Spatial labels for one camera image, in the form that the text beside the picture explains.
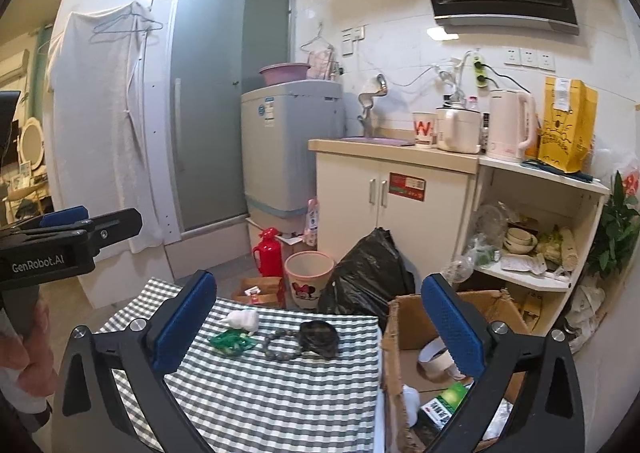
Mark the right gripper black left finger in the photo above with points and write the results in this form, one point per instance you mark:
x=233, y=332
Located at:
x=88, y=413

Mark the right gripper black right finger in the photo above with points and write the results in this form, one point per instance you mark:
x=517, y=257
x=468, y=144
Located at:
x=547, y=414

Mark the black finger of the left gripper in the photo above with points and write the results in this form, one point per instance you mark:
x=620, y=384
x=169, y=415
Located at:
x=111, y=228
x=68, y=216

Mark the white plush toy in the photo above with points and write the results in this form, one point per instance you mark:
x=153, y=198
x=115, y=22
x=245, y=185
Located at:
x=246, y=320

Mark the person's left hand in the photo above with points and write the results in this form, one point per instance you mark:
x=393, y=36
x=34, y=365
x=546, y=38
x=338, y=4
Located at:
x=32, y=357

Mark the green box in carton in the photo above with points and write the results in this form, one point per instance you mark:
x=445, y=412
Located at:
x=441, y=408

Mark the white tape roll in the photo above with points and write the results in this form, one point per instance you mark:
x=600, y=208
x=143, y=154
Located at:
x=437, y=363

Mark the cardboard box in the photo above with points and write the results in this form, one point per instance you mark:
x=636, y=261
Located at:
x=416, y=365

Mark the green plastic wrapper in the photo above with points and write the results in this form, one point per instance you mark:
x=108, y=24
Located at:
x=232, y=342

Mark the red thermos jug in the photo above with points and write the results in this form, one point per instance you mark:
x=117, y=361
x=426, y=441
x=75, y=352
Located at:
x=267, y=254

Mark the clear plastic bag on shelf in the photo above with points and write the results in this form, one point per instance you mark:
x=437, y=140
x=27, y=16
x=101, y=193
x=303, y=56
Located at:
x=483, y=245

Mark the checkered tablecloth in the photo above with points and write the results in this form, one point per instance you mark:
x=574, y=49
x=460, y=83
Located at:
x=251, y=404

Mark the white open shelf unit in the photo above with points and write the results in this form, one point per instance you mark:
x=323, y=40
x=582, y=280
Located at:
x=544, y=205

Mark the grey washing machine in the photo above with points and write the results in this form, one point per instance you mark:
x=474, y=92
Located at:
x=279, y=172

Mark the pink Minnie waste bin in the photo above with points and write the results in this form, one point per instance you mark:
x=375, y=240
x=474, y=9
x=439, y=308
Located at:
x=308, y=272

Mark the green potted plant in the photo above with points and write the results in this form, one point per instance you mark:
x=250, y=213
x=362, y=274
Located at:
x=618, y=231

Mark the black garbage bag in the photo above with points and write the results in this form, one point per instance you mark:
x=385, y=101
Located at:
x=367, y=279

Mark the pink plastic basin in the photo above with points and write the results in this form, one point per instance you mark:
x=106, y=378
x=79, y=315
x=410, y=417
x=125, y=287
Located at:
x=284, y=73

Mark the frosted glass door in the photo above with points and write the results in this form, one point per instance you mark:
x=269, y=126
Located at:
x=218, y=49

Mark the white kitchen cabinet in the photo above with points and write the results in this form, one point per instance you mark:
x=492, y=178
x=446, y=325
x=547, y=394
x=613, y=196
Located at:
x=352, y=190

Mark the red cabinet sticker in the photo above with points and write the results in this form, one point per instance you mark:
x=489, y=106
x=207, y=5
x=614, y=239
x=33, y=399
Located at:
x=409, y=187

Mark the metal faucet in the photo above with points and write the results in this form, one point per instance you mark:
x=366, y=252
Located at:
x=375, y=87

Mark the white rice cooker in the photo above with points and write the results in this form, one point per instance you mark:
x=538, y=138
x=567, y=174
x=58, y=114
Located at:
x=458, y=130

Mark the white electric kettle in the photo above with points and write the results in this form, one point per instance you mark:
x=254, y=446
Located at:
x=512, y=129

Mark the yellow paper bag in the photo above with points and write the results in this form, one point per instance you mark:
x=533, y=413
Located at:
x=570, y=110

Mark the white paper cup red W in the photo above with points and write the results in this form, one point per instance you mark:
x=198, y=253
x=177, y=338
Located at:
x=425, y=128

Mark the white power strip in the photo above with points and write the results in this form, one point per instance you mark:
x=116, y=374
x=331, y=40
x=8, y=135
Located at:
x=481, y=77

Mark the wire clothes hanger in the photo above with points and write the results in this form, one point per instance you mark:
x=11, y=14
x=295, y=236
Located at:
x=133, y=19

